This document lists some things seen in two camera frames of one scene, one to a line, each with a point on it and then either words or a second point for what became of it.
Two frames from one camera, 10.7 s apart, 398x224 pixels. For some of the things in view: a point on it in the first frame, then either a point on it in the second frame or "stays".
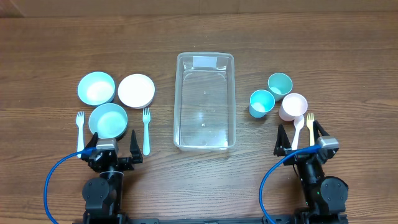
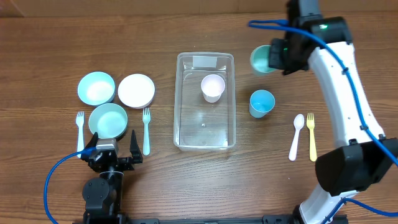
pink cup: x=293 y=105 -> x=212 y=86
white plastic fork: x=79 y=119 stays
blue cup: x=261 y=102 stays
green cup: x=280 y=84 -> x=259 y=58
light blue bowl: x=96 y=88 stays
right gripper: x=282 y=145 -> x=277 y=62
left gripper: x=127 y=163 stays
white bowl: x=136 y=91 stays
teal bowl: x=109 y=121 stays
